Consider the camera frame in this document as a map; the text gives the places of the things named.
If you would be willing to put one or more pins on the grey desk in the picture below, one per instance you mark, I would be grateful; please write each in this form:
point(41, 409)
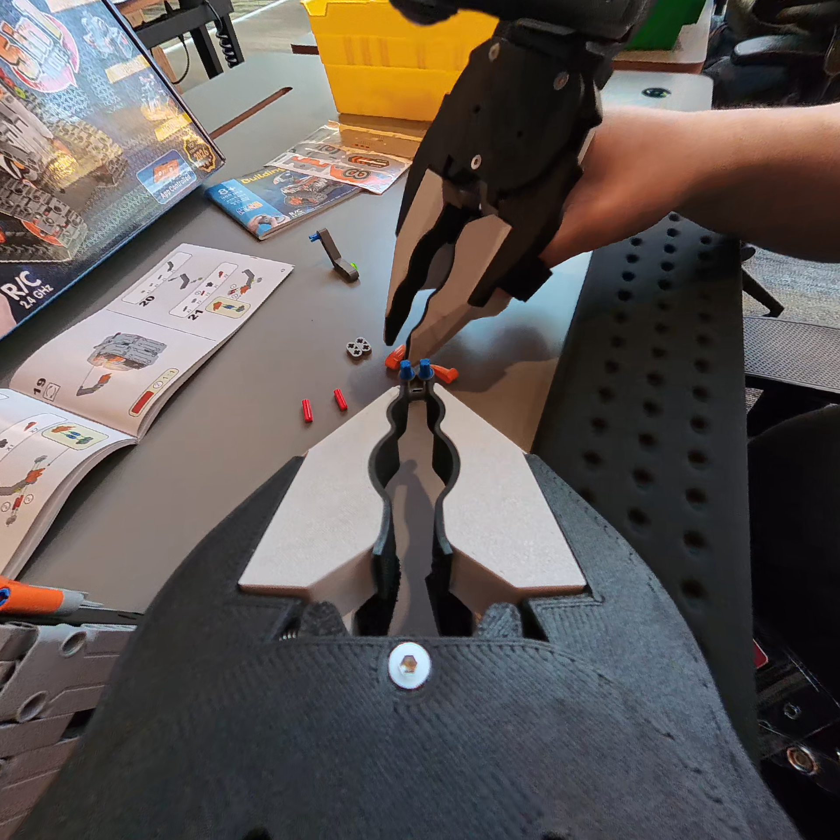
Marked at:
point(229, 459)

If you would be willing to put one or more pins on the person's right forearm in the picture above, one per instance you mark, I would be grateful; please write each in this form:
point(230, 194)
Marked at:
point(754, 177)

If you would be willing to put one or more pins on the orange cone piece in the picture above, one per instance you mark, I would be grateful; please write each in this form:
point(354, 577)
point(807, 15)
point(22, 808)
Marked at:
point(394, 359)
point(447, 375)

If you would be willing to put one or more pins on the blue robot kit box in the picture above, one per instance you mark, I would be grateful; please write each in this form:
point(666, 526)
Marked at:
point(85, 164)

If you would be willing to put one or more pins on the person's black pants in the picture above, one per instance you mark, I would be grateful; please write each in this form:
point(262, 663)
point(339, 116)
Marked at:
point(800, 525)

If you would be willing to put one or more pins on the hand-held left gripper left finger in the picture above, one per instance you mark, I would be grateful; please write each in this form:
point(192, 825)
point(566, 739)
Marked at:
point(315, 525)

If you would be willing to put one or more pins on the light grey double connector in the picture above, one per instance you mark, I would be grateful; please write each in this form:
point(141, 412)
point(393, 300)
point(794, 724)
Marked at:
point(359, 348)

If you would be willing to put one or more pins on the dark grey double connector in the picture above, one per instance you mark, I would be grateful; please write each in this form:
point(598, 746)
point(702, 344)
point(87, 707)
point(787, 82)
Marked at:
point(418, 390)

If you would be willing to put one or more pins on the black mesh office chair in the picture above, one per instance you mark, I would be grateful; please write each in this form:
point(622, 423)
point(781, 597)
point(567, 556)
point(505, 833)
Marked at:
point(794, 354)

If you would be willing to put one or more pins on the blue connector pin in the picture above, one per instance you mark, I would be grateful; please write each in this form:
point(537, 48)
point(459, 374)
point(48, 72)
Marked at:
point(406, 371)
point(426, 369)

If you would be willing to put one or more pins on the black desk grommet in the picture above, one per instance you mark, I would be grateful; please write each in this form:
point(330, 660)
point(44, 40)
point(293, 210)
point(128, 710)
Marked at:
point(656, 92)

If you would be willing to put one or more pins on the green plastic bin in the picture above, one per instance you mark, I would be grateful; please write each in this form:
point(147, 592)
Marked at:
point(669, 23)

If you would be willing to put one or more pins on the black perforated panel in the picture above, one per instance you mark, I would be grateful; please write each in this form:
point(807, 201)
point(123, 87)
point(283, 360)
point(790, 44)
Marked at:
point(656, 426)

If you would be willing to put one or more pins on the orange grey sticker sheet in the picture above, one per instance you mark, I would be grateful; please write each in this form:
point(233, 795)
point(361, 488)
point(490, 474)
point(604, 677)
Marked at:
point(341, 164)

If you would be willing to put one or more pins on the clear badge holder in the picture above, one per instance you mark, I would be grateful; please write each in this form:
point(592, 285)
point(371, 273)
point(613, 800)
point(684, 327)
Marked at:
point(787, 695)

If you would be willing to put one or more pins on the small blue manual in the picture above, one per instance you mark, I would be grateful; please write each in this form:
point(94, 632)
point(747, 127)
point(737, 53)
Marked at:
point(275, 203)

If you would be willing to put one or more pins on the dark grey bent beam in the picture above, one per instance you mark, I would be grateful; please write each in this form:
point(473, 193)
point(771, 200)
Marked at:
point(336, 256)

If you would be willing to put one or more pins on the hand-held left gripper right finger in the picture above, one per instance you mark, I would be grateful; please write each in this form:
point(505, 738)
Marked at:
point(505, 525)

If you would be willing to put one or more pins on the grey black robot model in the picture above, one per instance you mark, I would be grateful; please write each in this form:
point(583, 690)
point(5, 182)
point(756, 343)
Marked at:
point(46, 689)

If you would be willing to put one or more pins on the person's right hand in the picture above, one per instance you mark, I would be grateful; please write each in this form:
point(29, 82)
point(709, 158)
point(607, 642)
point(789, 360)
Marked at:
point(617, 177)

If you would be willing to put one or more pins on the black padded office chair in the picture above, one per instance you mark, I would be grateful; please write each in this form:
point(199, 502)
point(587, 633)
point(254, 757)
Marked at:
point(774, 59)

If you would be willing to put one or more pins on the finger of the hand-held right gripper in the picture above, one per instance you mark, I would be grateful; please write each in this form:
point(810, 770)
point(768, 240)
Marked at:
point(410, 229)
point(472, 262)

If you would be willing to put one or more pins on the yellow plastic bin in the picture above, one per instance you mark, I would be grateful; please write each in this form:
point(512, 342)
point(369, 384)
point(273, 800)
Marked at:
point(387, 59)

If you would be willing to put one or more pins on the white instruction booklet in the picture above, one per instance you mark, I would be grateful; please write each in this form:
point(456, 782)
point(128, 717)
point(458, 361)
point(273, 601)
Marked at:
point(131, 367)

